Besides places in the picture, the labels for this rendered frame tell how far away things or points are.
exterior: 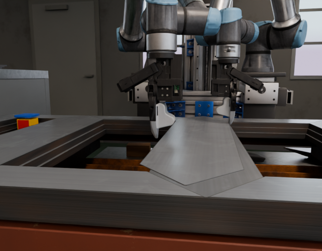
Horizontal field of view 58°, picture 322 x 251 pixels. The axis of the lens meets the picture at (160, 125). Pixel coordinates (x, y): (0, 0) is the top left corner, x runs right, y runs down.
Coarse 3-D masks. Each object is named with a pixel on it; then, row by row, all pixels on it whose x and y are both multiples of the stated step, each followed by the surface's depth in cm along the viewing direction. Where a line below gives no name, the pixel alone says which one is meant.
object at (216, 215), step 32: (0, 128) 99; (96, 128) 96; (128, 128) 104; (160, 128) 103; (256, 128) 98; (288, 128) 97; (320, 128) 88; (32, 160) 60; (0, 192) 41; (32, 192) 41; (64, 192) 40; (96, 192) 39; (96, 224) 40; (128, 224) 39; (160, 224) 39; (192, 224) 38; (224, 224) 38; (256, 224) 37; (288, 224) 37; (320, 224) 36
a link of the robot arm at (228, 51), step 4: (228, 44) 89; (232, 44) 89; (236, 44) 90; (216, 48) 93; (220, 48) 91; (224, 48) 90; (228, 48) 89; (232, 48) 90; (236, 48) 90; (216, 52) 93; (220, 52) 91; (224, 52) 90; (228, 52) 90; (232, 52) 90; (236, 52) 90; (216, 56) 93; (220, 56) 91; (224, 56) 90; (228, 56) 90; (232, 56) 90; (236, 56) 90
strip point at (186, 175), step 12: (156, 168) 49; (168, 168) 49; (180, 168) 49; (192, 168) 49; (204, 168) 49; (216, 168) 49; (228, 168) 49; (180, 180) 43; (192, 180) 43; (204, 180) 43
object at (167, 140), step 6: (162, 138) 72; (168, 138) 72; (174, 138) 72; (180, 138) 72; (186, 138) 72; (192, 138) 72; (198, 138) 72; (204, 138) 72; (210, 138) 72; (216, 138) 72; (222, 138) 72; (192, 144) 66; (198, 144) 66; (204, 144) 66; (210, 144) 66; (216, 144) 66; (222, 144) 66; (228, 144) 66; (234, 144) 66
